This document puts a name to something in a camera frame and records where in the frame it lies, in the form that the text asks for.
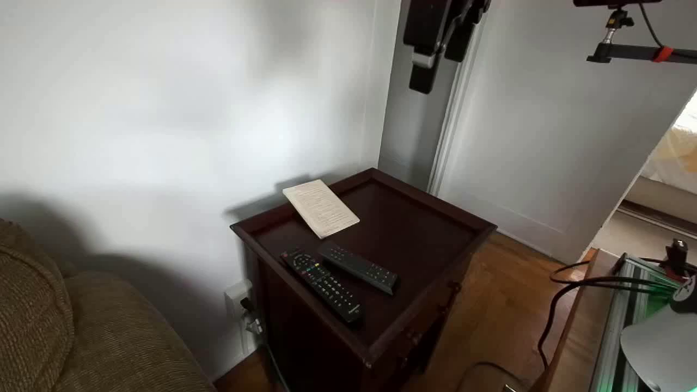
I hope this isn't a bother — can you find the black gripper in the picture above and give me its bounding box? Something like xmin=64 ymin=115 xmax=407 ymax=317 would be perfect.
xmin=402 ymin=0 xmax=490 ymax=95

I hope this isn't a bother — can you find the black remote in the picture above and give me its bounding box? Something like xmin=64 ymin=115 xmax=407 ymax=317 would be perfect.
xmin=317 ymin=245 xmax=398 ymax=295
xmin=282 ymin=250 xmax=361 ymax=324

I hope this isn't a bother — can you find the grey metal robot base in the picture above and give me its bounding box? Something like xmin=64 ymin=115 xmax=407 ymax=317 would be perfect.
xmin=590 ymin=241 xmax=697 ymax=392

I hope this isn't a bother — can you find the dark wooden side table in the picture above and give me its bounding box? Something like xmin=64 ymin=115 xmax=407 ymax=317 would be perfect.
xmin=232 ymin=169 xmax=495 ymax=392

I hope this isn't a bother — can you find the brown fabric couch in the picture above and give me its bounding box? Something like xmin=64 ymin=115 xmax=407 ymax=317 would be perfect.
xmin=0 ymin=220 xmax=212 ymax=392

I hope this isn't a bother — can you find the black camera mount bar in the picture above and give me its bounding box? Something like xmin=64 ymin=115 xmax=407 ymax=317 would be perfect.
xmin=570 ymin=0 xmax=697 ymax=66

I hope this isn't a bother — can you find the white wall outlet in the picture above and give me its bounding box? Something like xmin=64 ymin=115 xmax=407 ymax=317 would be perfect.
xmin=223 ymin=282 xmax=250 ymax=318

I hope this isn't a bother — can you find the black floor cable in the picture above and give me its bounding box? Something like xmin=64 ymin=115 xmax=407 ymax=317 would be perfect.
xmin=536 ymin=259 xmax=673 ymax=371

